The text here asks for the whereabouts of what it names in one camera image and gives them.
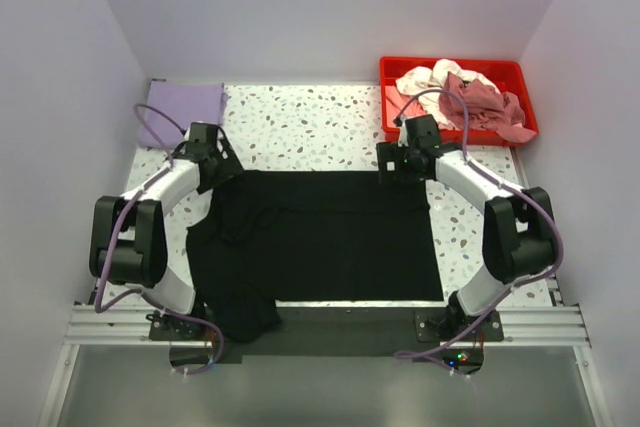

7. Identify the black t shirt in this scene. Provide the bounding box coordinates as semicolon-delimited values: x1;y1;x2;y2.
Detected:
186;171;443;342

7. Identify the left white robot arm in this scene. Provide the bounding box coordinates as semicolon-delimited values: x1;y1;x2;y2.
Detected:
89;122;244;339

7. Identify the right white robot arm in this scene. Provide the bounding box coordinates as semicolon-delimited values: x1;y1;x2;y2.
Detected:
376;115;564;340

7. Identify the folded lavender t shirt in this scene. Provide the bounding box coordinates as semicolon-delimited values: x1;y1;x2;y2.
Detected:
137;81;227;149

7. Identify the salmon pink t shirt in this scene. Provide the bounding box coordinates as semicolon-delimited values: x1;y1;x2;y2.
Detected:
382;86;426;131

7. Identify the white crumpled t shirt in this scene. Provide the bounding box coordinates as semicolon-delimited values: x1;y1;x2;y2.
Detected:
395;59;500;129

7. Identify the dusty rose crumpled t shirt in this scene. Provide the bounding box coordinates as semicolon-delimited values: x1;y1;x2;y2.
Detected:
443;72;537;143

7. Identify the red plastic bin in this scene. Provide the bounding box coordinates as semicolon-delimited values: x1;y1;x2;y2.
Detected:
380;56;539;147

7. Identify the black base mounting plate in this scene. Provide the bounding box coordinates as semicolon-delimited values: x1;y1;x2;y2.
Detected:
148;304;506;373

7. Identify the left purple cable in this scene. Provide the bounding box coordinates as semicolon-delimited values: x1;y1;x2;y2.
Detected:
93;103;231;378

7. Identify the aluminium extrusion rail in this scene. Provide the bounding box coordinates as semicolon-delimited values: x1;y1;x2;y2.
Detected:
63;305;591;347

